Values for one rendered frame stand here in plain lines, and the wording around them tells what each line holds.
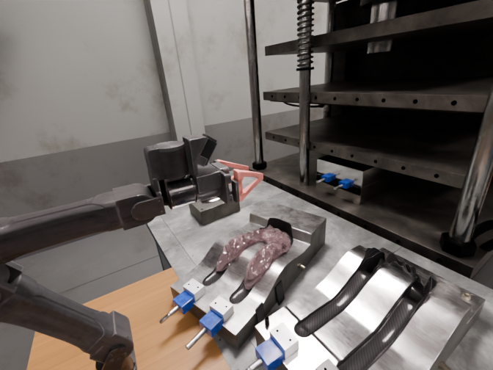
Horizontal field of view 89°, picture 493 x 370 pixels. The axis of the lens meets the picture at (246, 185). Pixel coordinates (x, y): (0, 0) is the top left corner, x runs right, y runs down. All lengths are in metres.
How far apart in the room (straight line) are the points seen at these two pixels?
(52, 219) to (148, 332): 0.44
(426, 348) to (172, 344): 0.56
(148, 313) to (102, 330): 0.26
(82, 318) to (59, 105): 2.33
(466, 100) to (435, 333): 0.69
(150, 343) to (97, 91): 2.32
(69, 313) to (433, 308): 0.71
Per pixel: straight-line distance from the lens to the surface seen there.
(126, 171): 2.87
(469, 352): 0.84
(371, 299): 0.71
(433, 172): 1.13
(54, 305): 0.58
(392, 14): 1.51
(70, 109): 2.77
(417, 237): 1.17
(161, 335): 0.80
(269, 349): 0.60
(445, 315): 0.70
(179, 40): 2.66
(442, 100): 1.08
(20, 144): 2.86
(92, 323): 0.61
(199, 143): 0.49
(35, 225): 0.50
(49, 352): 0.92
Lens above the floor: 1.41
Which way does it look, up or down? 24 degrees down
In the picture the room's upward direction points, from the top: 5 degrees counter-clockwise
